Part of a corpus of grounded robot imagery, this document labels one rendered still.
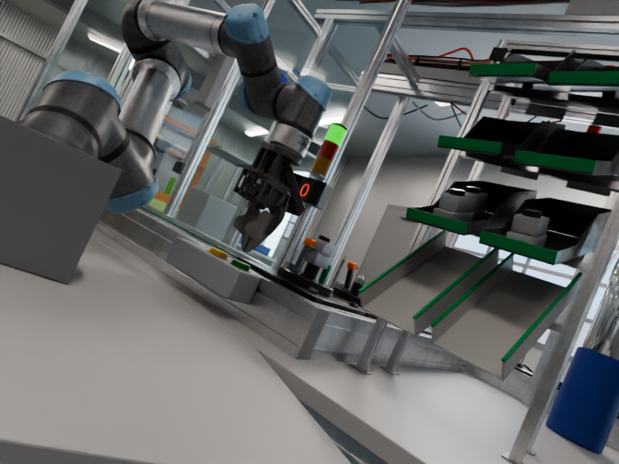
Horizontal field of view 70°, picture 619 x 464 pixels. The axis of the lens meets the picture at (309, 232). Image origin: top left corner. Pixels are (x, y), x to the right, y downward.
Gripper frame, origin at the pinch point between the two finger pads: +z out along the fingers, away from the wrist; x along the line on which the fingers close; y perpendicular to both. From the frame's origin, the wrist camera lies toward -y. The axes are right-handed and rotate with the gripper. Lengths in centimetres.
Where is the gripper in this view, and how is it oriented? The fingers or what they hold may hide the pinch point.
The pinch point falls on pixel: (249, 247)
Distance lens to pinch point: 88.4
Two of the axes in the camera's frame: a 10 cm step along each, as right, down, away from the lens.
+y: -5.1, -2.8, -8.1
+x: 7.5, 3.1, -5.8
